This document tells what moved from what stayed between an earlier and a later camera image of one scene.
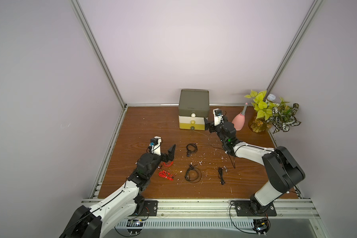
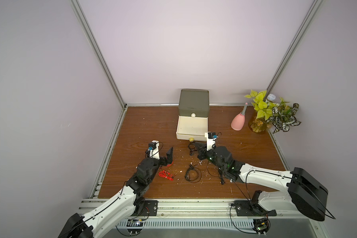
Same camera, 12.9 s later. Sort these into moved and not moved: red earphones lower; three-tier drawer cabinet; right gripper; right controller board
Moved: right gripper
Not moved: red earphones lower; right controller board; three-tier drawer cabinet
